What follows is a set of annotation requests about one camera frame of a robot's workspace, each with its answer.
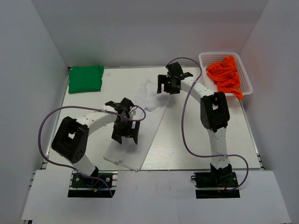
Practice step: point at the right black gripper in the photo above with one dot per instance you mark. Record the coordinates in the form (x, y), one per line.
(168, 84)

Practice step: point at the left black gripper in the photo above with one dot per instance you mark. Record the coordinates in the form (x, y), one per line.
(125, 131)

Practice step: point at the white t shirt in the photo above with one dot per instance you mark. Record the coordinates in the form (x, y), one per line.
(131, 155)

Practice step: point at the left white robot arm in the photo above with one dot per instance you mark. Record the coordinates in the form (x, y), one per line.
(72, 135)

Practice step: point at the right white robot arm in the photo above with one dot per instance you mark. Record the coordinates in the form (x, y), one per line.
(214, 113)

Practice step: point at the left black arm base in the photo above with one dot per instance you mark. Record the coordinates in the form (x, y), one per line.
(81, 187)

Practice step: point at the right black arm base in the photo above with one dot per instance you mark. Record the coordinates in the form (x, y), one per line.
(208, 187)

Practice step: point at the white plastic basket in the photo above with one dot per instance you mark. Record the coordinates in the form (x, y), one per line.
(208, 58)

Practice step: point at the crumpled orange t shirt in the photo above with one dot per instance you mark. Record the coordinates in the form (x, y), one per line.
(225, 76)

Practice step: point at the folded green t shirt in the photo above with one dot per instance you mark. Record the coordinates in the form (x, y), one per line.
(85, 79)

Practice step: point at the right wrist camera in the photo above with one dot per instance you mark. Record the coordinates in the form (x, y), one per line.
(174, 69)

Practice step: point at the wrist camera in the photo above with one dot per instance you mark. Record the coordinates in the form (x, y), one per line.
(127, 105)
(174, 69)

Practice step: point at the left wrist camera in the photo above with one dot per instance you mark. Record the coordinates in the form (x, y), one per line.
(127, 105)

